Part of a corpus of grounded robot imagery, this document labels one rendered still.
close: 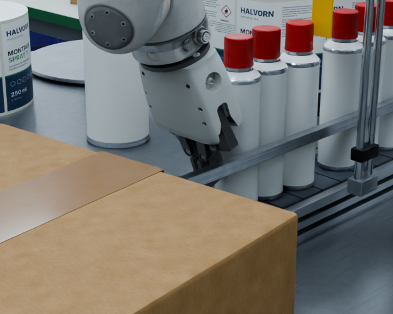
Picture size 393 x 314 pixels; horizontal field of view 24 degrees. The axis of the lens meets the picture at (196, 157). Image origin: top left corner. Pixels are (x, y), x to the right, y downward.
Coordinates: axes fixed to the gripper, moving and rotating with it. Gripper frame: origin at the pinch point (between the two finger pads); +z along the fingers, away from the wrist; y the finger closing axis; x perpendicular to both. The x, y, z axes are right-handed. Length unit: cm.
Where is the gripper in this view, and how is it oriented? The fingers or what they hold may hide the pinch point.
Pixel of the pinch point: (208, 166)
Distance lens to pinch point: 102.0
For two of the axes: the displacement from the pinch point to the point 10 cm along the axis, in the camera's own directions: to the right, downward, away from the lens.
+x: -6.7, 5.6, -5.0
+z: 2.4, 7.9, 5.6
